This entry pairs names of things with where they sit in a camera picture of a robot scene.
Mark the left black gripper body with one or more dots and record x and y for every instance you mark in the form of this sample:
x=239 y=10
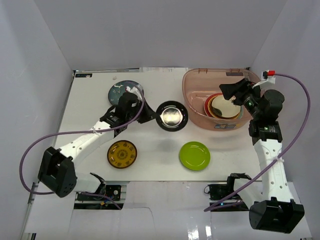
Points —
x=144 y=115

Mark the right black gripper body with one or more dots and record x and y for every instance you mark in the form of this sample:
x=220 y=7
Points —
x=249 y=98

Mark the cream plate with black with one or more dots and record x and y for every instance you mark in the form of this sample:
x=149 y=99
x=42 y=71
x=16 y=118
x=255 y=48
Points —
x=225 y=107

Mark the glossy black plate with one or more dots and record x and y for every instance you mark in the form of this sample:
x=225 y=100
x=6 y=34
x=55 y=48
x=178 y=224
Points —
x=172 y=116

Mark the yellow patterned plate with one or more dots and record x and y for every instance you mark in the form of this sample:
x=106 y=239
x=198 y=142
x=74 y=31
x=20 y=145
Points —
x=122 y=154
x=212 y=111

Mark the red and teal plate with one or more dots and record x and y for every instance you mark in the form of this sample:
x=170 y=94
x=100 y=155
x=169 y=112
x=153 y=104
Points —
x=205 y=107

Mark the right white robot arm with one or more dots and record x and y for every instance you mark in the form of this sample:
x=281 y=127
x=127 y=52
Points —
x=274 y=208

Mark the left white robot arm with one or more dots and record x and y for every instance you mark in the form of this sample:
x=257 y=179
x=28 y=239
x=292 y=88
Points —
x=58 y=166

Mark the pink translucent plastic bin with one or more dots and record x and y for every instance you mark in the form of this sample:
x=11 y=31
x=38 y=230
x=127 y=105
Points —
x=200 y=85

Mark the dark blue ceramic plate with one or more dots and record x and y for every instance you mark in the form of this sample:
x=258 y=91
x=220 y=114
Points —
x=119 y=88

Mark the papers at table back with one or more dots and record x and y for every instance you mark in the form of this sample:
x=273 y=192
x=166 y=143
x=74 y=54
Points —
x=163 y=69

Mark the lime green plate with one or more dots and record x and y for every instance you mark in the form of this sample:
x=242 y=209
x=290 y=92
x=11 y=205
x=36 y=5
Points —
x=194 y=156

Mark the black label sticker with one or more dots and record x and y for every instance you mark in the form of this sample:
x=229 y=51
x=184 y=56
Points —
x=83 y=75

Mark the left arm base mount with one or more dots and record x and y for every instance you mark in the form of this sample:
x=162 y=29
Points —
x=111 y=200

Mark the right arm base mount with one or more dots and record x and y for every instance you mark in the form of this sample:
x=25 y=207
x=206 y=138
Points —
x=218 y=191

